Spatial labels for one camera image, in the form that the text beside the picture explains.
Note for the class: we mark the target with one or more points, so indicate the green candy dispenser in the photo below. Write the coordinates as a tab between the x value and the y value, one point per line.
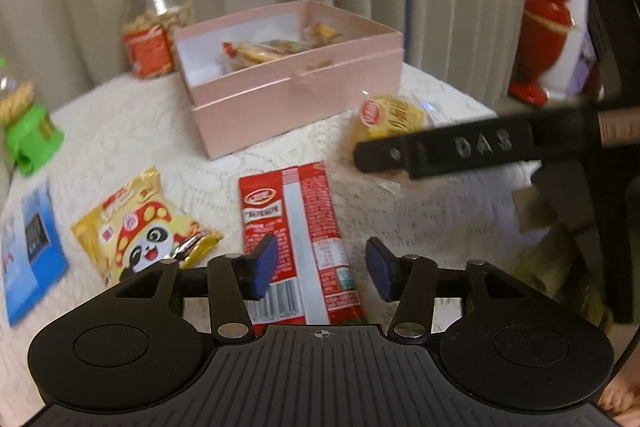
30	137

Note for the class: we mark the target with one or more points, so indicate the long red snack packet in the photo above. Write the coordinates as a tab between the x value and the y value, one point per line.
305	217

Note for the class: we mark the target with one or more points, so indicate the glass jar with gold lid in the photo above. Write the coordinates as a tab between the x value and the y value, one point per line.
150	47

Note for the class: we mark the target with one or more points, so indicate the yellow panda snack packet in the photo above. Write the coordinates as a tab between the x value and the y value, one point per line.
145	227

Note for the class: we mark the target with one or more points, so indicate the small gold foil packet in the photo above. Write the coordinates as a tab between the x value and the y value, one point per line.
200	249

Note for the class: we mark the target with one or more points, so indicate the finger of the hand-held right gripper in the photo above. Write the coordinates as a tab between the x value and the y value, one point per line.
450	147

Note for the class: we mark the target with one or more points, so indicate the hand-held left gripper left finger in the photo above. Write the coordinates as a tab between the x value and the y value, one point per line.
265	267

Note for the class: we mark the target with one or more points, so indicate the yellow rice cracker packet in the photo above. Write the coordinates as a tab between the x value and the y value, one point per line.
322	34
260	52

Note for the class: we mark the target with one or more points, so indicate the yellow green packet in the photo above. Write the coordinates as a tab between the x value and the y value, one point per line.
550	267

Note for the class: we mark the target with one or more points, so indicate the yellow round cake packet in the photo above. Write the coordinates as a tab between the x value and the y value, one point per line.
395	114

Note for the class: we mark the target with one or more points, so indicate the pink cardboard box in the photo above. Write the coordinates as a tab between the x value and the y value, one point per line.
300	102

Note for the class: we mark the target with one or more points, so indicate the red vase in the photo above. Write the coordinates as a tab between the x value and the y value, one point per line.
542	37

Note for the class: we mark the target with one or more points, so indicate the blue packet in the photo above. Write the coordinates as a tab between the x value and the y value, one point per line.
25	277

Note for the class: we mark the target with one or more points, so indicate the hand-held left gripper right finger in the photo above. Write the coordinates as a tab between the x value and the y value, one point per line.
380	267

